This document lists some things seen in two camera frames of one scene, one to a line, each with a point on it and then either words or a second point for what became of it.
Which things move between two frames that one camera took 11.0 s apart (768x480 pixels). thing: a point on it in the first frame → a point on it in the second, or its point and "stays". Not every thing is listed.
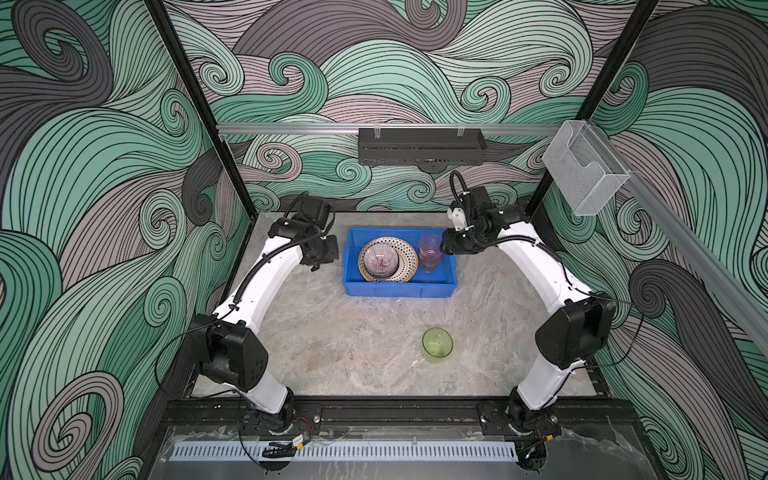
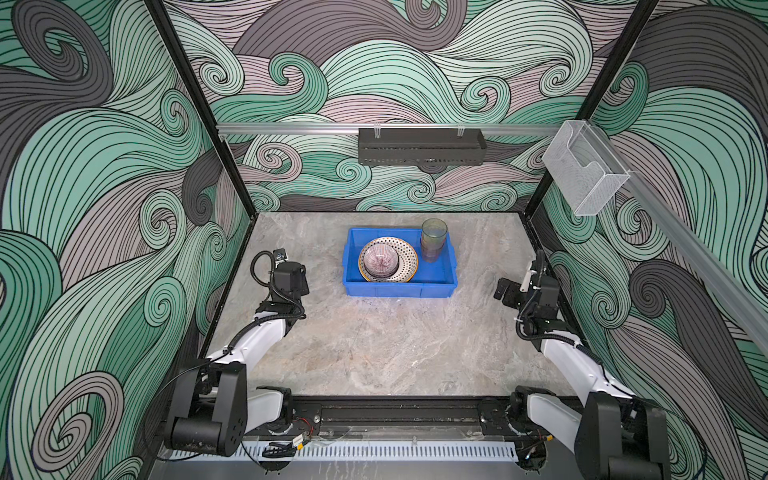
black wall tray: [422, 146] stays
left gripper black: [331, 254] → [302, 288]
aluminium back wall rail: [249, 130] stays
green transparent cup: [437, 344] → [433, 236]
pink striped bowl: [381, 260] stays
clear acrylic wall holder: [585, 168] stays
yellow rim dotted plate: [408, 259] stays
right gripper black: [450, 236] → [514, 290]
